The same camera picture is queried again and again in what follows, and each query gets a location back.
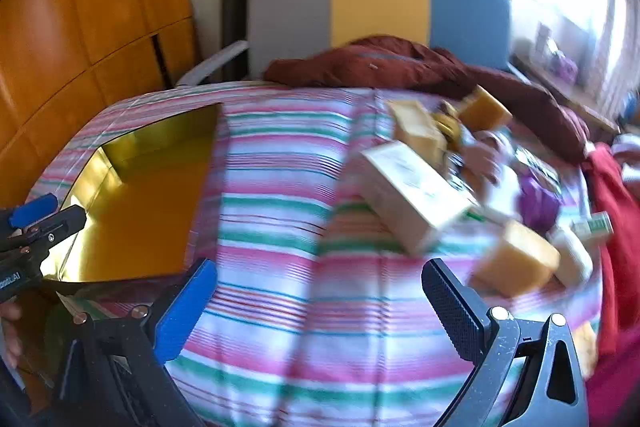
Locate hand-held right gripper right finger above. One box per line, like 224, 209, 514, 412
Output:
422, 258, 591, 427

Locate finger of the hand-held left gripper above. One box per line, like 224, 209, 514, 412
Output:
7, 194, 56, 229
22, 205, 87, 253

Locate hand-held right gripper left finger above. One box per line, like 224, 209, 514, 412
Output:
30, 258, 218, 427

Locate yellow sponge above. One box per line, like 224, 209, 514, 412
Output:
385, 99, 446, 152
470, 221, 561, 298
457, 86, 513, 132

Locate gold tray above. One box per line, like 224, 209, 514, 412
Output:
30, 103, 224, 308

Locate cream cardboard box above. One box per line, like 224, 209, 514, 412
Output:
357, 141, 481, 258

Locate white cotton wad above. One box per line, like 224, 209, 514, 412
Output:
482, 164, 523, 225

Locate white foam block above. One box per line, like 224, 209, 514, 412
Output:
547, 227, 593, 288

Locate purple packet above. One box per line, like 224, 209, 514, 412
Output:
517, 172, 561, 230

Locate green and white box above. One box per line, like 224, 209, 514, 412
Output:
570, 212, 613, 243

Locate person's left hand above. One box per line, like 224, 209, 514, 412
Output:
0, 301, 24, 373

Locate striped blanket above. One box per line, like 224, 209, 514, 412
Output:
25, 79, 606, 427

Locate red blanket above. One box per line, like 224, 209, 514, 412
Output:
582, 144, 640, 358

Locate magenta cloth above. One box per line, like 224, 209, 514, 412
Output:
585, 347, 640, 427

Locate small yellow toy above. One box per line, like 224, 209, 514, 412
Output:
432, 102, 463, 142

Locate orange wooden wardrobe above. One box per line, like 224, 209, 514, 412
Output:
0, 0, 201, 208

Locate wooden desk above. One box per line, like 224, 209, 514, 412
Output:
515, 52, 621, 135

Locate dark red down jacket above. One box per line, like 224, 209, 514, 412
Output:
263, 36, 591, 162

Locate purple box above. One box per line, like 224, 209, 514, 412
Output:
552, 52, 578, 82

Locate black rolled mat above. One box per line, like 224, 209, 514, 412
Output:
225, 0, 258, 82

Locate stack of white boxes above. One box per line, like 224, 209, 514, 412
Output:
535, 24, 556, 58

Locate grey yellow blue headboard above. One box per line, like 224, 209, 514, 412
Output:
247, 0, 513, 80

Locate pink patterned curtain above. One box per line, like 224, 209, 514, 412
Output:
600, 0, 640, 118

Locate grey bed rail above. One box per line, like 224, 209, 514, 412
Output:
177, 41, 248, 88

